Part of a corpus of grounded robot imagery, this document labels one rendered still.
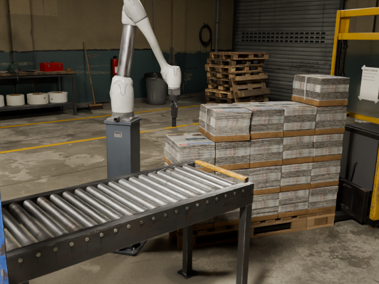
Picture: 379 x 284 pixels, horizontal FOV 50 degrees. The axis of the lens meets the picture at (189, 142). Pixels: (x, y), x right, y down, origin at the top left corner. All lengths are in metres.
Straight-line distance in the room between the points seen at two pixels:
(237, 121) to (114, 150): 0.92
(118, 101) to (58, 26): 6.69
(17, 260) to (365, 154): 3.19
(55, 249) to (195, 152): 1.56
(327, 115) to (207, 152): 1.06
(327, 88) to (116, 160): 1.74
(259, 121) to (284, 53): 7.96
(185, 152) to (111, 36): 7.30
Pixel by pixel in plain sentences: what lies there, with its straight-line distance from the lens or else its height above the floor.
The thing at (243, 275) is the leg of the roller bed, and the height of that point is 0.25.
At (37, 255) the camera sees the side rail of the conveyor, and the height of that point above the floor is 0.77.
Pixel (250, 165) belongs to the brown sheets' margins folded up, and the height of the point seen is 0.63.
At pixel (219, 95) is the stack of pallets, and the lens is 9.63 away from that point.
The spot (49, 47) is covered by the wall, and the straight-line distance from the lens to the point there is 9.41.
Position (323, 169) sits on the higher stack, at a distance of 3.61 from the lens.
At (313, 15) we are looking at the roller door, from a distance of 10.63.
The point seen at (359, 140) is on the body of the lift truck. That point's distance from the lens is 4.12.
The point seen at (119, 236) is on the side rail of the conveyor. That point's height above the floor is 0.74.
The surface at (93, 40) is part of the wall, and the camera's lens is 9.83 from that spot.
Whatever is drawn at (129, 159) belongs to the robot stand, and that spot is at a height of 0.73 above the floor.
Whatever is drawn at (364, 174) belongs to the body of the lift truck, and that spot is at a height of 0.39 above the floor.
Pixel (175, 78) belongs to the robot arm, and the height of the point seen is 1.29.
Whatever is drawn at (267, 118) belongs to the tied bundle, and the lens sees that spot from 3.21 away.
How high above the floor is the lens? 1.56
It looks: 14 degrees down
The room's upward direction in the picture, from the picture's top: 1 degrees clockwise
